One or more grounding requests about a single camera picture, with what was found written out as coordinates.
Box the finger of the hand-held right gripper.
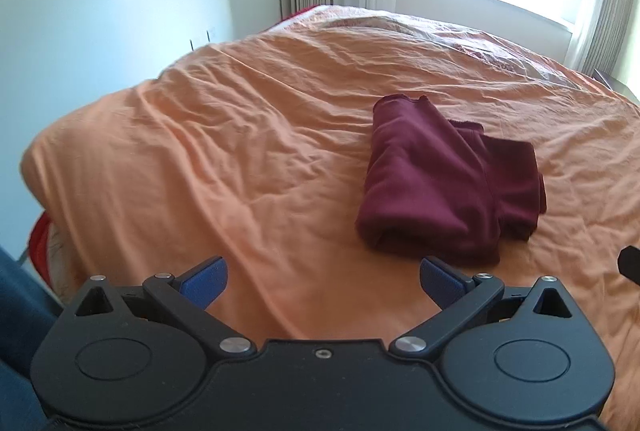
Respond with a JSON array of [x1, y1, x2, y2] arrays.
[[618, 246, 640, 287]]

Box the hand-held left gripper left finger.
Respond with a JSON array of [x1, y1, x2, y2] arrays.
[[74, 255, 256, 359]]

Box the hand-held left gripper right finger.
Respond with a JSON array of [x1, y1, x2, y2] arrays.
[[391, 256, 573, 359]]

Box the maroon long-sleeved shirt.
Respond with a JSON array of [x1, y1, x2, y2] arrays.
[[355, 94, 548, 267]]

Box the orange blanket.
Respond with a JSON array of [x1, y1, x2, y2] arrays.
[[20, 4, 640, 347]]

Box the dark bedside table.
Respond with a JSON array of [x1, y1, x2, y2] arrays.
[[592, 68, 640, 103]]

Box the person's blue jeans leg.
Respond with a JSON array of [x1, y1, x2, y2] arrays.
[[0, 245, 66, 431]]

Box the white wall socket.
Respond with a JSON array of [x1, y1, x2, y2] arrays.
[[189, 28, 215, 53]]

